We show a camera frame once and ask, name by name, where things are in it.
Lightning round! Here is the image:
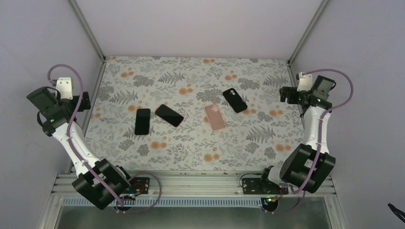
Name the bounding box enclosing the white slotted cable duct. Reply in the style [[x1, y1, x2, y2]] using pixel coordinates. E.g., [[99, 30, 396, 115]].
[[62, 196, 262, 208]]

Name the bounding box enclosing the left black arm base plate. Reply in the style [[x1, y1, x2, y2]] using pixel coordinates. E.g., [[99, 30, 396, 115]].
[[124, 177, 150, 195]]

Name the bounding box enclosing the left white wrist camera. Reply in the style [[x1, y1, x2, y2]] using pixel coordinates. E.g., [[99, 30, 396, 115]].
[[53, 77, 73, 100]]

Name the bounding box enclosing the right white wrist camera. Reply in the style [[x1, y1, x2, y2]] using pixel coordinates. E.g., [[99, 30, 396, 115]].
[[296, 72, 313, 92]]

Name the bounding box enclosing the black phone case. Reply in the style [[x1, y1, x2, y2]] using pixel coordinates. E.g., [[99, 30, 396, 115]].
[[222, 88, 248, 113]]

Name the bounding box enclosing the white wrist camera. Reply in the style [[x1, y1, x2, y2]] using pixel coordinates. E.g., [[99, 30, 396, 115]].
[[296, 72, 313, 92], [53, 77, 73, 100]]

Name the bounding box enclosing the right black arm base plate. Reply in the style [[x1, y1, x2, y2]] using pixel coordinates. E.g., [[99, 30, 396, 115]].
[[241, 178, 289, 195]]

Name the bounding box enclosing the pink-edged black smartphone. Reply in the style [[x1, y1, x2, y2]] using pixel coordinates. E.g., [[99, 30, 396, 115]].
[[134, 108, 150, 135]]

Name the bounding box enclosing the black object at corner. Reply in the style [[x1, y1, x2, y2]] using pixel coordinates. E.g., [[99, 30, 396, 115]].
[[387, 203, 405, 223]]

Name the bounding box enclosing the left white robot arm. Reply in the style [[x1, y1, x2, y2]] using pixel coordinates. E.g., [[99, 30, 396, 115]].
[[26, 86, 133, 209]]

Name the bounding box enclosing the purple smartphone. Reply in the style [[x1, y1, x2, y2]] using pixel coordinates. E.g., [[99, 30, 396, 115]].
[[155, 104, 184, 127]]

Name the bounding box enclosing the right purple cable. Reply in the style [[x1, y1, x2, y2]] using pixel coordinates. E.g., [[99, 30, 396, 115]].
[[262, 69, 354, 215]]

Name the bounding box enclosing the floral patterned table mat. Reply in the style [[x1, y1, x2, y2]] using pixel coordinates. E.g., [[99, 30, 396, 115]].
[[86, 56, 304, 171]]

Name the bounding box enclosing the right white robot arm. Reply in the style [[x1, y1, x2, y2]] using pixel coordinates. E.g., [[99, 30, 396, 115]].
[[279, 73, 336, 193]]

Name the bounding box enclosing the aluminium rail frame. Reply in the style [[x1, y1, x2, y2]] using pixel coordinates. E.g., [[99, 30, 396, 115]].
[[51, 171, 337, 198]]

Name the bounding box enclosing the pink silicone phone case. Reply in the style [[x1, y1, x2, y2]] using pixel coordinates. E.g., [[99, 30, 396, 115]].
[[204, 104, 226, 131]]

